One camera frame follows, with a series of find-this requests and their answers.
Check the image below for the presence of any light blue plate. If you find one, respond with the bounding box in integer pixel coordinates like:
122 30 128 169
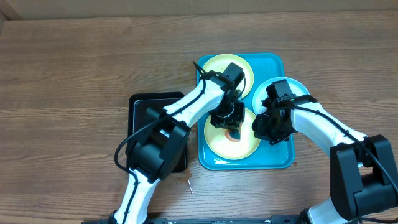
252 77 310 115

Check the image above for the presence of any teal plastic serving tray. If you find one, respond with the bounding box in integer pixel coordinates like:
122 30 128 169
197 53 295 170

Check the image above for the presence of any teal orange sponge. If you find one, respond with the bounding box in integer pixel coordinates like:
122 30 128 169
225 123 243 142

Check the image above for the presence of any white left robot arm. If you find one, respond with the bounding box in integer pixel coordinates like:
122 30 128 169
107 63 246 223

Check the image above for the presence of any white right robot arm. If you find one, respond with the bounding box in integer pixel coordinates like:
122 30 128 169
252 93 397 223

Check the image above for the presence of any black water tray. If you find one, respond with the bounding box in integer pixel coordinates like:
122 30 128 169
125 91 188 173

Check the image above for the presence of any yellow plate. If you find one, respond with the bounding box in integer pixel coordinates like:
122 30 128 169
203 54 254 98
204 108 261 160

